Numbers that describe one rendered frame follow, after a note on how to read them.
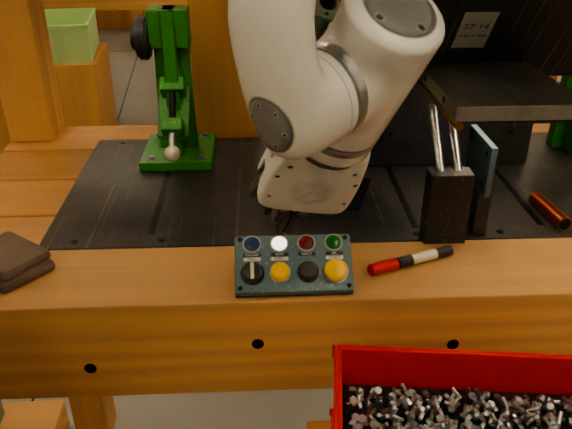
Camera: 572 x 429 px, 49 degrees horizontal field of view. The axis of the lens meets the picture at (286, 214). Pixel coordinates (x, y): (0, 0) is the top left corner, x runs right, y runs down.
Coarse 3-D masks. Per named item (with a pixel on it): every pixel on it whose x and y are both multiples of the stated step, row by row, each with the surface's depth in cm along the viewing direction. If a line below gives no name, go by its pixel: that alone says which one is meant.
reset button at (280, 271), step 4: (276, 264) 78; (280, 264) 78; (284, 264) 78; (272, 268) 78; (276, 268) 77; (280, 268) 77; (284, 268) 78; (288, 268) 78; (272, 272) 77; (276, 272) 77; (280, 272) 77; (284, 272) 77; (288, 272) 77; (272, 276) 77; (276, 276) 77; (280, 276) 77; (284, 276) 77; (288, 276) 78; (280, 280) 77
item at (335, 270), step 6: (330, 264) 78; (336, 264) 78; (342, 264) 78; (324, 270) 78; (330, 270) 78; (336, 270) 78; (342, 270) 78; (330, 276) 77; (336, 276) 77; (342, 276) 77
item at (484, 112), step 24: (432, 72) 85; (456, 72) 85; (480, 72) 85; (504, 72) 85; (528, 72) 85; (432, 96) 83; (456, 96) 76; (480, 96) 76; (504, 96) 76; (528, 96) 76; (552, 96) 76; (456, 120) 73; (480, 120) 73; (504, 120) 74; (528, 120) 74; (552, 120) 76
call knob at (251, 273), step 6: (246, 264) 78; (252, 264) 78; (258, 264) 78; (246, 270) 77; (252, 270) 77; (258, 270) 77; (246, 276) 77; (252, 276) 77; (258, 276) 77; (252, 282) 77
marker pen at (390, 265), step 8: (440, 248) 86; (448, 248) 86; (408, 256) 84; (416, 256) 84; (424, 256) 85; (432, 256) 85; (440, 256) 86; (376, 264) 82; (384, 264) 82; (392, 264) 83; (400, 264) 83; (408, 264) 84; (368, 272) 83; (376, 272) 82; (384, 272) 83
